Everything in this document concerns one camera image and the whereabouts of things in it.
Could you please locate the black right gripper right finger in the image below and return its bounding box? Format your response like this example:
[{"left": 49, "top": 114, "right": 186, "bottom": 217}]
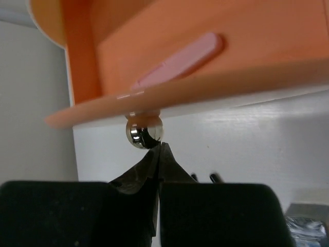
[{"left": 158, "top": 143, "right": 293, "bottom": 246}]

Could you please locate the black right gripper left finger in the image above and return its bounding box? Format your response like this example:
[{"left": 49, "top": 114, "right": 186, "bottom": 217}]
[{"left": 1, "top": 148, "right": 160, "bottom": 246}]

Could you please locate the large black makeup brush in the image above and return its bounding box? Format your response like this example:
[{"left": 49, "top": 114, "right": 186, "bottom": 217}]
[{"left": 209, "top": 173, "right": 223, "bottom": 184}]

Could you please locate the dark grey cosmetic box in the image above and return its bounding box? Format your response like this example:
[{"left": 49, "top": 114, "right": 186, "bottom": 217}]
[{"left": 285, "top": 203, "right": 328, "bottom": 247}]

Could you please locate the pink nail file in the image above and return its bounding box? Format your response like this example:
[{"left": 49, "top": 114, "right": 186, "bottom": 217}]
[{"left": 131, "top": 32, "right": 224, "bottom": 90}]

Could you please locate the black flat makeup brush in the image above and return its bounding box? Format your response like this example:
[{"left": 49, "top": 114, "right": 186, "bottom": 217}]
[{"left": 191, "top": 173, "right": 198, "bottom": 183}]

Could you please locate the cream round drawer organizer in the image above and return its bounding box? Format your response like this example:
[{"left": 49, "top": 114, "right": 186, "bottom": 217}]
[{"left": 26, "top": 0, "right": 66, "bottom": 49}]

